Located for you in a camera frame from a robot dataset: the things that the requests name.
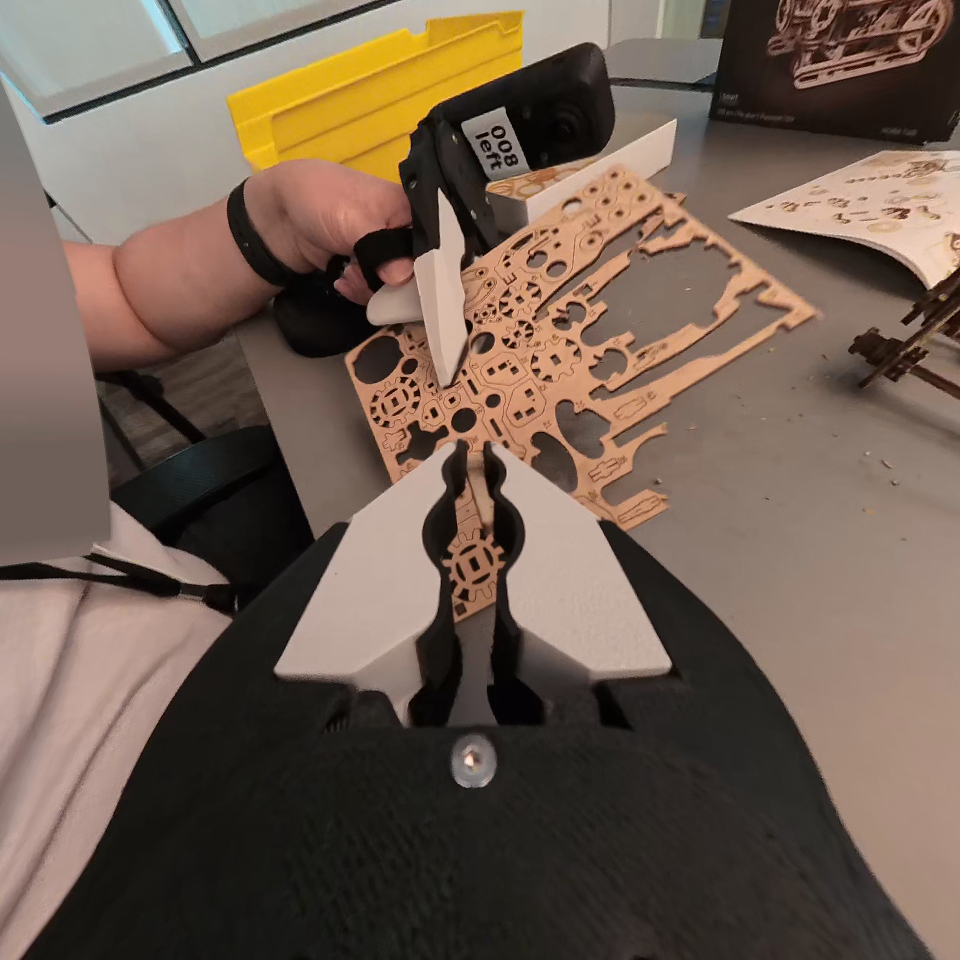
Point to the person's left forearm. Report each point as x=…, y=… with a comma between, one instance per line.
x=165, y=292

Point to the person's left hand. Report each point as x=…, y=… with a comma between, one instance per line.
x=322, y=210

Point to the black model kit box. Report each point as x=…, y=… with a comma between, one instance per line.
x=750, y=75

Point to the yellow plastic bin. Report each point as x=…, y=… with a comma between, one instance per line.
x=337, y=112

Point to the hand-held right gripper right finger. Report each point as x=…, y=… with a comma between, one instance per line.
x=577, y=592

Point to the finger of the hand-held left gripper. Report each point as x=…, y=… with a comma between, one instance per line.
x=394, y=304
x=444, y=300

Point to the grey flat board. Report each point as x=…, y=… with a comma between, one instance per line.
x=660, y=64

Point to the black wristband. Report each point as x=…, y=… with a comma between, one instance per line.
x=251, y=232

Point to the black office chair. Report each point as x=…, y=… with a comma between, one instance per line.
x=225, y=495

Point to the white rectangular block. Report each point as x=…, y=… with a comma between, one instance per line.
x=600, y=169

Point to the white instruction booklet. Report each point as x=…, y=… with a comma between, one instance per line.
x=825, y=217

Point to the person's white shirt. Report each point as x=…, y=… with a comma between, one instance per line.
x=75, y=712

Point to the laser-cut wooden parts sheet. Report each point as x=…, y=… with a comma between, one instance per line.
x=787, y=310

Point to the partly assembled wooden model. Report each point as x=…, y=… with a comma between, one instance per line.
x=900, y=352

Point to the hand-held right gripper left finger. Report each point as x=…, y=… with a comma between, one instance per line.
x=360, y=600

